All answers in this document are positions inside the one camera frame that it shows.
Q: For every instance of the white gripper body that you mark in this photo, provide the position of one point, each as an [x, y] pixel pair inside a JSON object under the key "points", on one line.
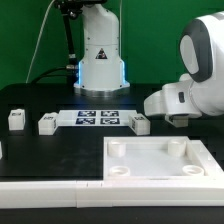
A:
{"points": [[173, 99]]}

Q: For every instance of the white square tabletop panel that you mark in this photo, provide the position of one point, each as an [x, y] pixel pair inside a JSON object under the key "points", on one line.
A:
{"points": [[158, 158]]}

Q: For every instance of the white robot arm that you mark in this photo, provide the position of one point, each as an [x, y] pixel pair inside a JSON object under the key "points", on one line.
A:
{"points": [[199, 91]]}

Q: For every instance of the white marker tag sheet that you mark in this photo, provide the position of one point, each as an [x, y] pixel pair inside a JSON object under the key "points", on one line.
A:
{"points": [[94, 117]]}

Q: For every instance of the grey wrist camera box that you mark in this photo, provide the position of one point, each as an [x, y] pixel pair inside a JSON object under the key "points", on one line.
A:
{"points": [[177, 121]]}

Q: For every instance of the white obstacle fence wall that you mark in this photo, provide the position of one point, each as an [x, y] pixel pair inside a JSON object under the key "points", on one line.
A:
{"points": [[80, 194]]}

